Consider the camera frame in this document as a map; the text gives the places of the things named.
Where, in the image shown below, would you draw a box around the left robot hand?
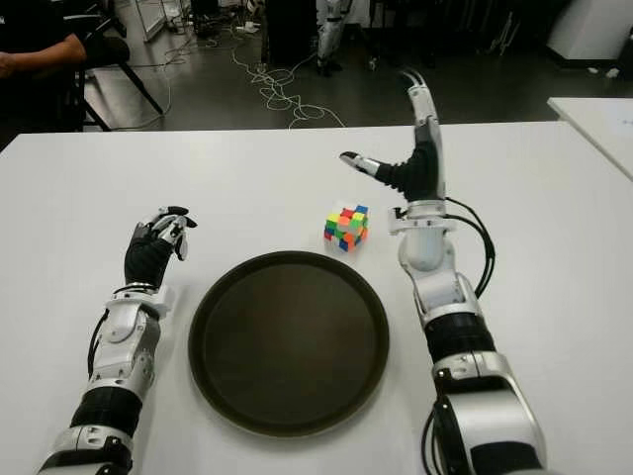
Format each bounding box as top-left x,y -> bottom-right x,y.
123,205 -> 200,291

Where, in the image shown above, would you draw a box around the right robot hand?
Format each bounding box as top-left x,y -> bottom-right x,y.
338,69 -> 450,204

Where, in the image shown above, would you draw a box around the multicoloured Rubik's cube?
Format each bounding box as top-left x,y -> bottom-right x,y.
323,200 -> 371,254

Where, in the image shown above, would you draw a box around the person's bare forearm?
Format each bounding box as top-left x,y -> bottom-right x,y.
0,33 -> 89,79

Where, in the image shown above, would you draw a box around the dark brown round plate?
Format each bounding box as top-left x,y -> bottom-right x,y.
187,250 -> 391,437

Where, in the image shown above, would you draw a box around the silver humanoid robot legs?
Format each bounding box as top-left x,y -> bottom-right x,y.
315,0 -> 347,76

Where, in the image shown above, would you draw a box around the grey folded metal stand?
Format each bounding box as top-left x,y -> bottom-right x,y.
489,9 -> 515,55

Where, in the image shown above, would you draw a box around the black tall cabinet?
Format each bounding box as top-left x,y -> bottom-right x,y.
265,0 -> 320,68

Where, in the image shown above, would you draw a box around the black metal chair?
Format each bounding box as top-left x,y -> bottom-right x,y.
63,0 -> 164,133

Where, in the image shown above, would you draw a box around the white cabinet with dark base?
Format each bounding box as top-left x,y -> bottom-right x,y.
545,0 -> 633,69

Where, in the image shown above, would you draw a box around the white framed panel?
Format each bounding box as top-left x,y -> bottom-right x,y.
136,0 -> 192,44

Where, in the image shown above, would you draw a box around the person's black clothed body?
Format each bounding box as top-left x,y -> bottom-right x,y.
0,0 -> 130,149

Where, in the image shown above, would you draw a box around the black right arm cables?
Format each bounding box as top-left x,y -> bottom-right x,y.
444,197 -> 498,298

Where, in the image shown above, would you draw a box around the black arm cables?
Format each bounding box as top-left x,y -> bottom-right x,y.
444,197 -> 498,298
87,309 -> 110,380

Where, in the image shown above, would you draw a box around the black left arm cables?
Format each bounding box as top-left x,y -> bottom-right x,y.
87,309 -> 110,380

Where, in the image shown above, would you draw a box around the tangled white floor cable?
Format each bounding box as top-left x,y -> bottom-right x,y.
229,29 -> 350,131

